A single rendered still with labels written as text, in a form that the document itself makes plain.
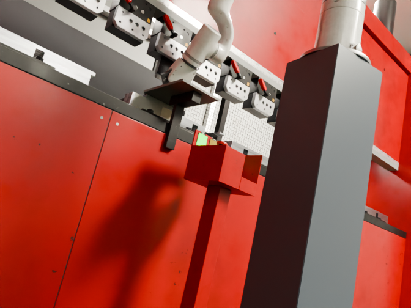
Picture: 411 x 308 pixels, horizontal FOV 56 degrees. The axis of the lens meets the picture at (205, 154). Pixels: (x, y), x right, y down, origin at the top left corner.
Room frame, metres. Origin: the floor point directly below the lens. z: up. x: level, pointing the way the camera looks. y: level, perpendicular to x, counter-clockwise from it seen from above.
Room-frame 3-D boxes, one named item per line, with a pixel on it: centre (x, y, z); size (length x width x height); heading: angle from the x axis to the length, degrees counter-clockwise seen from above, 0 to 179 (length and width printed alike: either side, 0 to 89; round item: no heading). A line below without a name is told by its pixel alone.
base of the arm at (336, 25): (0.97, -0.29, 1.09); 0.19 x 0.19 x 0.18
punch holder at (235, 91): (1.78, -0.06, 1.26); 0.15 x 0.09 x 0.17; 129
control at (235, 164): (1.32, -0.07, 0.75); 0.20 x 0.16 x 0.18; 135
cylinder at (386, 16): (2.88, -1.22, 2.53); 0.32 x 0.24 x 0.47; 129
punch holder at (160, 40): (1.53, 0.26, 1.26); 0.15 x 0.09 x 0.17; 129
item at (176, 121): (1.40, 0.12, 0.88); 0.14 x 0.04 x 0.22; 39
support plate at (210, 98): (1.43, 0.15, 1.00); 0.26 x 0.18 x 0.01; 39
